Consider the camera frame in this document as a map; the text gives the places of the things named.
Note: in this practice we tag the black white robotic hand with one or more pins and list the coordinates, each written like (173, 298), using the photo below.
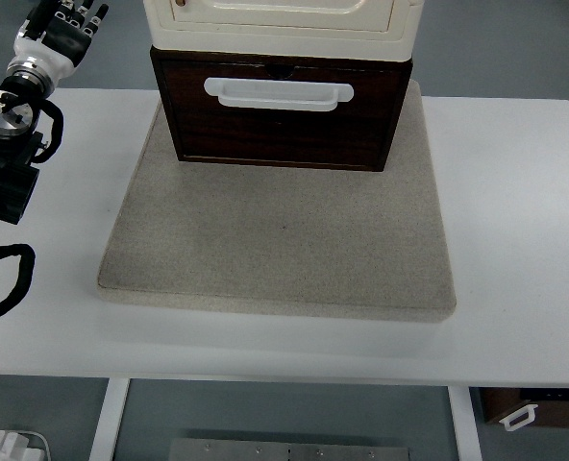
(54, 38)

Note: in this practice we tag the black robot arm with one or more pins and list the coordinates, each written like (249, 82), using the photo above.
(30, 130)

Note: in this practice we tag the cream upper cabinet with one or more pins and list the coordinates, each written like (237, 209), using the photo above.
(349, 30)

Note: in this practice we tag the dark brown cabinet base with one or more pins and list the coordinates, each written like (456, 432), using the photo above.
(166, 110)

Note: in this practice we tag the beige fabric pad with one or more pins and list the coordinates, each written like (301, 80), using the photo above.
(284, 241)

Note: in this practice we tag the white left table leg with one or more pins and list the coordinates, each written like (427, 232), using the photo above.
(110, 418)

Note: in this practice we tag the white table leg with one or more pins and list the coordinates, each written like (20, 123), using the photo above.
(110, 418)
(465, 428)

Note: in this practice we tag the white right table leg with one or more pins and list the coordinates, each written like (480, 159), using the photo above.
(465, 428)

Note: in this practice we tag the white drawer handle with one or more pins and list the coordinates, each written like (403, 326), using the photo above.
(278, 95)

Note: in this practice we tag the white power adapter with cable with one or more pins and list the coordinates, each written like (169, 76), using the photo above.
(22, 445)

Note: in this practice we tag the brown box with white handle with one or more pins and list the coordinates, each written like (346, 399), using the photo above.
(515, 408)

